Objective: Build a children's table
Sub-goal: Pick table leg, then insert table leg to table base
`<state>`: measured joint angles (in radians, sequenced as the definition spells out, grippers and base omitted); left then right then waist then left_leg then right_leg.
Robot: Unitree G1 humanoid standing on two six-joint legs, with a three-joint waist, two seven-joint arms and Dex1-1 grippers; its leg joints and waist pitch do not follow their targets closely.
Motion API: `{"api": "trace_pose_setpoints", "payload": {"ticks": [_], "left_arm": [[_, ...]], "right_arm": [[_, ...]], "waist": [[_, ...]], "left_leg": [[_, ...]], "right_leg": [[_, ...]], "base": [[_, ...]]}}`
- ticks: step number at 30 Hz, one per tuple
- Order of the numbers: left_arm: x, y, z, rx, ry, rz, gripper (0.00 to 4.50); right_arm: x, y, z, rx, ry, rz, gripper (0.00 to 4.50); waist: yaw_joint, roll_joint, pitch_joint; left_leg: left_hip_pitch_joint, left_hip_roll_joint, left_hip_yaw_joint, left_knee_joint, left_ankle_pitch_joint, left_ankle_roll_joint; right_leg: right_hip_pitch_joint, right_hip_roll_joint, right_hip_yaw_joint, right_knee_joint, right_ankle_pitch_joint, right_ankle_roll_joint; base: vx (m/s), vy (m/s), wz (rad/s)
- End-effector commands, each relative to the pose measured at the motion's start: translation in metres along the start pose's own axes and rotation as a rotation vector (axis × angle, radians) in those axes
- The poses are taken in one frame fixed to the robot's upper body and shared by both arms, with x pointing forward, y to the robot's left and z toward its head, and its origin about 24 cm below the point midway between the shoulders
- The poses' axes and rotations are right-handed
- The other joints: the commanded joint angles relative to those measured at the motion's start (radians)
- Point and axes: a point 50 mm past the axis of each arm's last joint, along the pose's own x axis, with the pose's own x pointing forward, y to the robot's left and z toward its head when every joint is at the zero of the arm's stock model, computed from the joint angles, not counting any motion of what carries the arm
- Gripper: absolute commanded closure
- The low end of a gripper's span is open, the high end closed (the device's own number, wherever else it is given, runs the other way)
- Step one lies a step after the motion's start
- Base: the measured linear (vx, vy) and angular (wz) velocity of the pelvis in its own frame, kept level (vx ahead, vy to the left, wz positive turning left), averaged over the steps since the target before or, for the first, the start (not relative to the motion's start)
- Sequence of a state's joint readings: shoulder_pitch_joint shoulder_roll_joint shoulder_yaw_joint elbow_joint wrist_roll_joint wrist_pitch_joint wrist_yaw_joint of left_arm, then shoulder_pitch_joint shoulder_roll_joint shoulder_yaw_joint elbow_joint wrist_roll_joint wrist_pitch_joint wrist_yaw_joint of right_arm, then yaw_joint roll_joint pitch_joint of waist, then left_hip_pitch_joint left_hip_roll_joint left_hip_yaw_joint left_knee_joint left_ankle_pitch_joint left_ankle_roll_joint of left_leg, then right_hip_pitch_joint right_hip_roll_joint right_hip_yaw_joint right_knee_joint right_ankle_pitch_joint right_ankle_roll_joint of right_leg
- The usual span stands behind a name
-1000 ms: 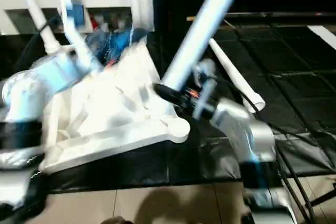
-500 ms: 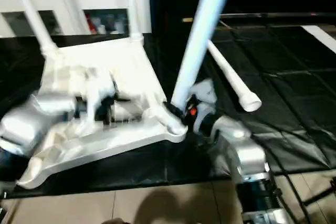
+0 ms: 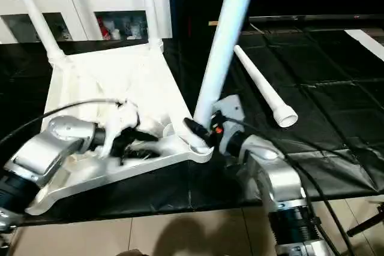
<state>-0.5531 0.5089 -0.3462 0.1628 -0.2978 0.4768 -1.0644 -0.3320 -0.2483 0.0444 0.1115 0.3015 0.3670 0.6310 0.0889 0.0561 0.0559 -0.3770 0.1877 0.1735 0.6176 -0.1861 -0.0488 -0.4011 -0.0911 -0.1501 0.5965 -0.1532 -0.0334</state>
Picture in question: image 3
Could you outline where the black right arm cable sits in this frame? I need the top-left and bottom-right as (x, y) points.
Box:
(221, 117), (362, 256)

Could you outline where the flat white board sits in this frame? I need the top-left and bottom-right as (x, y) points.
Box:
(344, 29), (384, 62)

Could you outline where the white plastic table leg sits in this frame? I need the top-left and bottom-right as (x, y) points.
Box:
(5, 0), (65, 68)
(192, 0), (260, 132)
(138, 0), (164, 50)
(232, 44), (299, 129)

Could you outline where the white plastic table top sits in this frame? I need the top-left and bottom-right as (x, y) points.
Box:
(24, 39), (215, 216)

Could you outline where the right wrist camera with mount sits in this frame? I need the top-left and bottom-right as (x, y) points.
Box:
(209, 95), (244, 150)

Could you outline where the long black bar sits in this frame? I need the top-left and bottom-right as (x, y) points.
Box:
(248, 14), (384, 25)

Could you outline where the dark rounded object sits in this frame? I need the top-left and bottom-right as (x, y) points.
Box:
(114, 249), (151, 256)

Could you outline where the black work mat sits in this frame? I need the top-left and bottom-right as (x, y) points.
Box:
(0, 25), (384, 224)

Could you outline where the white glass-door cabinet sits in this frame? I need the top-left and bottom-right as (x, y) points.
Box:
(0, 0), (173, 44)

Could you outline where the black stand with cables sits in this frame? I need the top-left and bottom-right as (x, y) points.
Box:
(347, 203), (384, 237)

